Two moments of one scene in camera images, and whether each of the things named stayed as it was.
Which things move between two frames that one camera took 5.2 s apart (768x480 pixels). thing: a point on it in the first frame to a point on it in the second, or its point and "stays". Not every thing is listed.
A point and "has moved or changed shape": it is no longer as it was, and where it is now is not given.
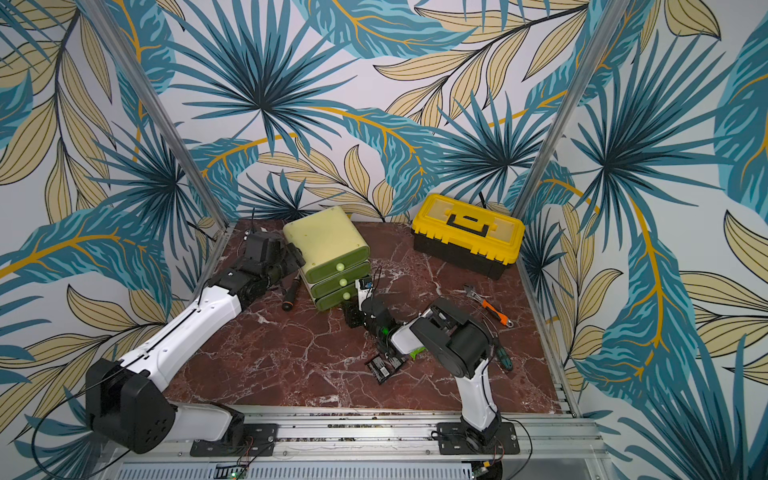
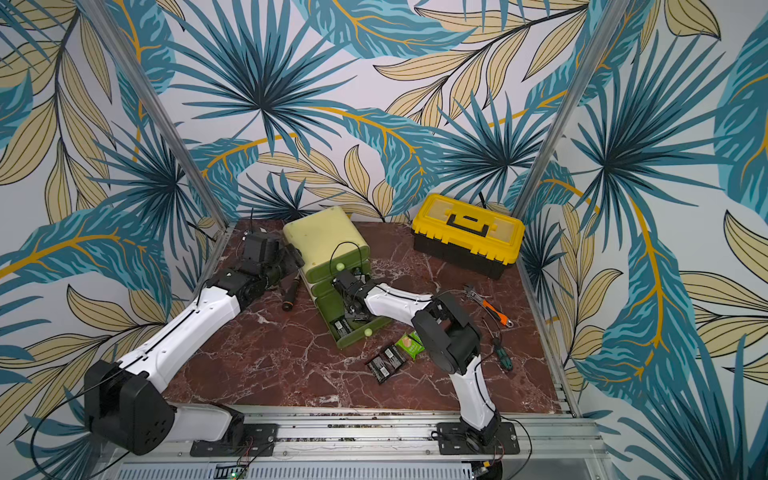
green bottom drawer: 337,298 has moved or changed shape
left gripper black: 292,256 stays
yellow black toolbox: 475,236 stays
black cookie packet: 394,358 stays
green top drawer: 343,262 stays
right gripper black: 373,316 to 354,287
